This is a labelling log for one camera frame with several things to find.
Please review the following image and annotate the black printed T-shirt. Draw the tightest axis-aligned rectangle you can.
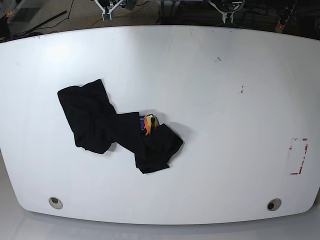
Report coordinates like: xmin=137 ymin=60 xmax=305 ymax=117
xmin=57 ymin=79 xmax=183 ymax=174

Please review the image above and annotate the red tape rectangle marking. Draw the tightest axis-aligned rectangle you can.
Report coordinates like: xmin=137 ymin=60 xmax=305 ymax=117
xmin=286 ymin=138 xmax=308 ymax=176

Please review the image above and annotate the yellow cable on floor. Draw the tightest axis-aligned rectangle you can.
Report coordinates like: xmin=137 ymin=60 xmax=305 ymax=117
xmin=86 ymin=9 xmax=131 ymax=30

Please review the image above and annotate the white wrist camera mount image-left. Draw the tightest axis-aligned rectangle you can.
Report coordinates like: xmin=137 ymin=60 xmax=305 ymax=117
xmin=94 ymin=0 xmax=124 ymax=21

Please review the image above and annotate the white wrist camera mount image-right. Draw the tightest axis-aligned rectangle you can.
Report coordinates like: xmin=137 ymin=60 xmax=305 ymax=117
xmin=208 ymin=0 xmax=246 ymax=24

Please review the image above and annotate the left table cable grommet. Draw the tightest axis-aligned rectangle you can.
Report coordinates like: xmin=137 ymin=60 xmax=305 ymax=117
xmin=48 ymin=197 xmax=63 ymax=210

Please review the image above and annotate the table cable grommet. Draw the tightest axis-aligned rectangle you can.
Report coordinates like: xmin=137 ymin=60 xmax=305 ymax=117
xmin=266 ymin=198 xmax=282 ymax=212
xmin=48 ymin=197 xmax=63 ymax=210

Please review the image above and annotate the right table cable grommet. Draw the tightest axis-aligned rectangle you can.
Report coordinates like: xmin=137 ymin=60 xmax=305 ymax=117
xmin=266 ymin=198 xmax=282 ymax=212

